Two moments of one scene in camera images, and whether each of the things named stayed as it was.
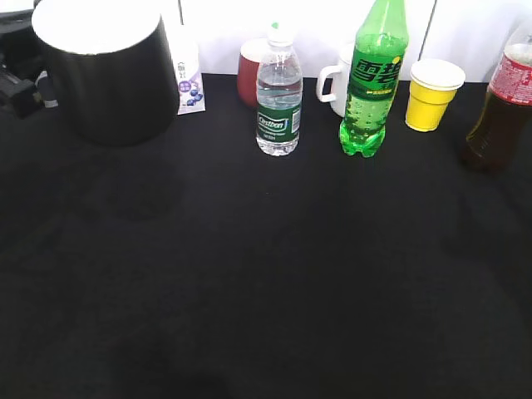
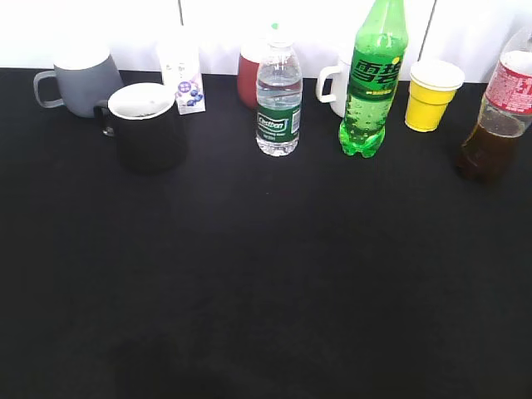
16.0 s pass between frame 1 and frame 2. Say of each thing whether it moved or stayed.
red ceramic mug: stayed
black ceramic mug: moved
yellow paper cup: stayed
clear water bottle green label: stayed
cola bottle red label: moved
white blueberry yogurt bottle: stayed
